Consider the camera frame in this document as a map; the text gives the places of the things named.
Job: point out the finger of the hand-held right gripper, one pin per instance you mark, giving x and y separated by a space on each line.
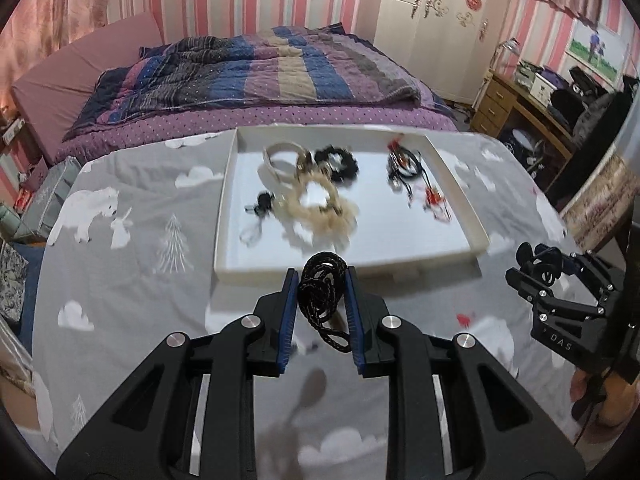
530 287
547 262

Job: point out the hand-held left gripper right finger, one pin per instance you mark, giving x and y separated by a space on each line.
352 320

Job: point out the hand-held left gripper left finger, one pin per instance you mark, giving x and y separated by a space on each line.
287 310

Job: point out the white shallow tray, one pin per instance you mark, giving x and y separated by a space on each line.
380 230

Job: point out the beige fluffy scrunchie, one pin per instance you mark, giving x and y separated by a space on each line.
300 207

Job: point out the black scrunchie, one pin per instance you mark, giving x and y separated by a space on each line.
345 162

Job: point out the person's right hand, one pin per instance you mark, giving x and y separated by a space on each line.
597 400

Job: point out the brown patterned cloth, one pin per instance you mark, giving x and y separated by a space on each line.
605 200

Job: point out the dark round drum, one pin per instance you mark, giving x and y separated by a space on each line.
517 140

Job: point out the metal bangle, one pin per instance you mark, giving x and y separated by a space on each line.
302 162

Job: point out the black bags pile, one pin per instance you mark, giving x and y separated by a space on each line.
595 120

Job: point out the grey printed tablecloth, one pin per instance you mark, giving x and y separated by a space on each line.
140 260

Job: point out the white bangle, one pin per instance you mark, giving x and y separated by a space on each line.
277 149

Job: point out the wooden desk with drawers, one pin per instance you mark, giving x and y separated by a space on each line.
492 105

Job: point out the small white box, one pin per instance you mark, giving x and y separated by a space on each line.
540 87

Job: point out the red tassel charm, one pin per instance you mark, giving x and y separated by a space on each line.
397 141

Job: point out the purple dotted bed sheet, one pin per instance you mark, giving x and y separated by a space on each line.
250 120

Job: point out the glass jar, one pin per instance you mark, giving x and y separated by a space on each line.
506 57

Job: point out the cream wardrobe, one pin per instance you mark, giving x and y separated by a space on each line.
440 60

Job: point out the striped quilt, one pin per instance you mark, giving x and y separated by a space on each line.
250 75

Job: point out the blue cloth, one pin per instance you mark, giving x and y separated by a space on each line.
27 280

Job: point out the grey storage bin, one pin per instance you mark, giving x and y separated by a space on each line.
50 190

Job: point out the black white patterned cloth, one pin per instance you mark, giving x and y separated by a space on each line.
10 275

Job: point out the pink padded headboard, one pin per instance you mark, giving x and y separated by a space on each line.
60 80

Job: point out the pink floral curtain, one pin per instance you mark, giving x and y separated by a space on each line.
50 5

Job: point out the wall poster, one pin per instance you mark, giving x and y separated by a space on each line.
595 50

